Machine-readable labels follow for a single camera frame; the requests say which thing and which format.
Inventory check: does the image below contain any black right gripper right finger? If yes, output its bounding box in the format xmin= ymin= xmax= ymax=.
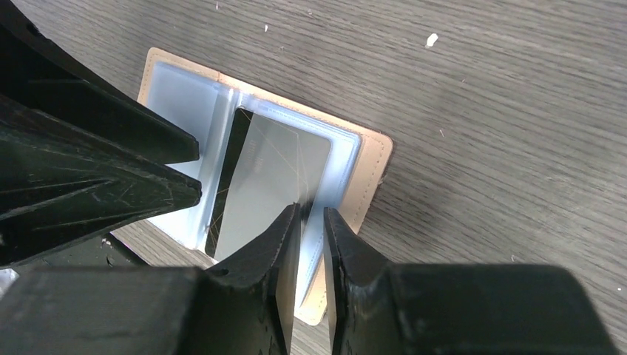
xmin=323 ymin=208 xmax=617 ymax=354

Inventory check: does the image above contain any beige leather card holder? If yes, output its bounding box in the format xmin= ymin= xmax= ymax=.
xmin=138 ymin=47 xmax=393 ymax=325

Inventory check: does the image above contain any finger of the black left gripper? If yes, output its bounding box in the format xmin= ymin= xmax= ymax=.
xmin=1 ymin=1 xmax=200 ymax=164
xmin=1 ymin=97 xmax=202 ymax=266

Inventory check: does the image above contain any black credit card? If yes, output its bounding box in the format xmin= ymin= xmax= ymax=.
xmin=205 ymin=108 xmax=332 ymax=260

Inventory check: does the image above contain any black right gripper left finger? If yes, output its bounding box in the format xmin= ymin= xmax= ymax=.
xmin=1 ymin=204 xmax=301 ymax=354

